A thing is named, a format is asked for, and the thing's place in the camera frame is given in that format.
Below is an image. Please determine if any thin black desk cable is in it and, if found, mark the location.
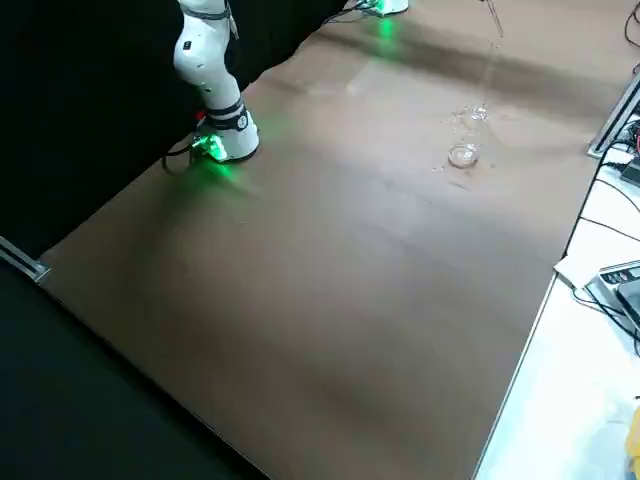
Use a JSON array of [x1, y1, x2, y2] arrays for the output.
[[573, 143, 640, 234]]

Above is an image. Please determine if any glass pipette with blue bulb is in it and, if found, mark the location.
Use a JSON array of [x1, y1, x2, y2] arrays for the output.
[[478, 0, 504, 38]]

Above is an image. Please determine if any white device with panel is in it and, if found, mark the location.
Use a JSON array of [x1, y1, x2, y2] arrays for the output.
[[582, 259, 640, 347]]

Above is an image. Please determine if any black foot cable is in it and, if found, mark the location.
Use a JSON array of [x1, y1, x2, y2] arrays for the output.
[[322, 0, 377, 26], [162, 141, 202, 177]]

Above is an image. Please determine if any clear glass beaker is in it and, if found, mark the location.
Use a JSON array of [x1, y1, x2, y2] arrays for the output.
[[447, 105, 489, 169]]

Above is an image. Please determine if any aluminium frame post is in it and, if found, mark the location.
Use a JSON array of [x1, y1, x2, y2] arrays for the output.
[[587, 74, 640, 160], [0, 234, 52, 287]]

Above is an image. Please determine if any yellow object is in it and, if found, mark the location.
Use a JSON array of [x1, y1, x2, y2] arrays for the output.
[[622, 428, 640, 480]]

